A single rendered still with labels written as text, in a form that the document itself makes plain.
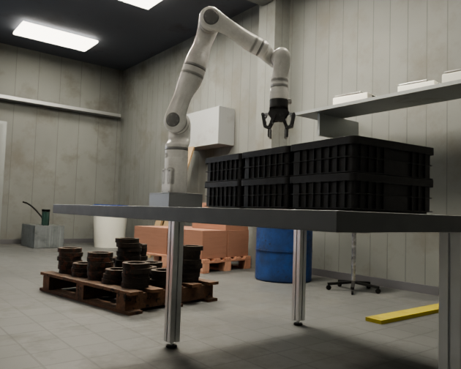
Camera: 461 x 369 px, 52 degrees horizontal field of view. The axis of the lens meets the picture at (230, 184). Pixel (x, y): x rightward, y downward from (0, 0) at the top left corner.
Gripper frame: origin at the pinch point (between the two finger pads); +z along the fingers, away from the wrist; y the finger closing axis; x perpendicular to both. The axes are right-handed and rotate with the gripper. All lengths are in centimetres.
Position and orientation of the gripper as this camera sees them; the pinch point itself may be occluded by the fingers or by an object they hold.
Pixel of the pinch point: (277, 135)
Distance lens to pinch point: 188.9
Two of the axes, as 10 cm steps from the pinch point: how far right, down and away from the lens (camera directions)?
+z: -0.3, 10.0, -0.6
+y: 9.8, 0.2, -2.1
